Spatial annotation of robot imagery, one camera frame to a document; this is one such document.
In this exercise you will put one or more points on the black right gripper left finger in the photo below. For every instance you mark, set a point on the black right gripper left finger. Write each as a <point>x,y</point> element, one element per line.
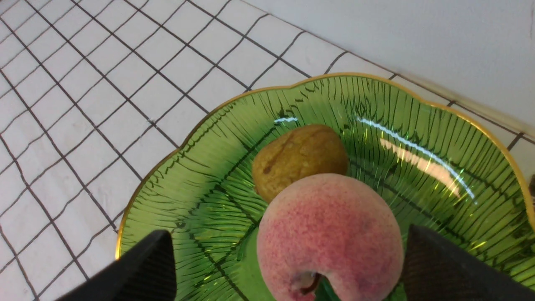
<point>144,273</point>

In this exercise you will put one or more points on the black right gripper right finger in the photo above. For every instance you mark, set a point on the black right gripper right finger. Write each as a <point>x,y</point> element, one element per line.
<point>436,269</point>

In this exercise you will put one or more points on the pink peach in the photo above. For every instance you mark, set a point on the pink peach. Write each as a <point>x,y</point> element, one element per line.
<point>334,226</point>

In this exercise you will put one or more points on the brown kiwi fruit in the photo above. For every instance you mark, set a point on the brown kiwi fruit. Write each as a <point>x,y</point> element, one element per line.
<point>302,152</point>

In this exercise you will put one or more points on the green glass leaf plate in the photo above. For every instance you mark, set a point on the green glass leaf plate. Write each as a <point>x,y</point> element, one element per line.
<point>434,166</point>

